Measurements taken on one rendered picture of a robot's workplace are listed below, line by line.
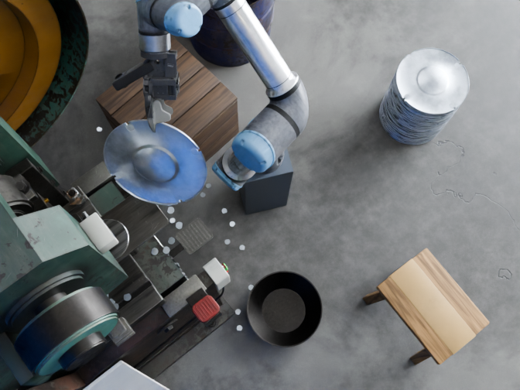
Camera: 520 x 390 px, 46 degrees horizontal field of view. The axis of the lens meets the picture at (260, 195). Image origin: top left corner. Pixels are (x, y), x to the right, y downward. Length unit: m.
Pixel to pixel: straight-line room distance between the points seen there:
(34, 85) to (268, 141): 0.60
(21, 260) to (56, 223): 0.10
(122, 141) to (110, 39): 1.36
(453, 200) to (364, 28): 0.90
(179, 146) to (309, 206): 1.09
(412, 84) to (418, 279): 0.77
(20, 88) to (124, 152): 0.31
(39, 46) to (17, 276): 0.64
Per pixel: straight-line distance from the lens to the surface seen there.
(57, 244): 1.11
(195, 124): 2.35
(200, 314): 1.76
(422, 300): 2.27
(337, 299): 2.55
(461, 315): 2.31
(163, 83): 1.53
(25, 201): 1.25
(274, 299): 2.52
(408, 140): 2.74
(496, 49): 3.11
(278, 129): 1.55
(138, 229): 1.80
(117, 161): 1.72
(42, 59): 1.58
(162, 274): 1.90
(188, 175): 1.68
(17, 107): 1.68
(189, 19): 1.39
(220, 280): 1.90
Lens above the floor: 2.50
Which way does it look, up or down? 73 degrees down
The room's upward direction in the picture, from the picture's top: 3 degrees clockwise
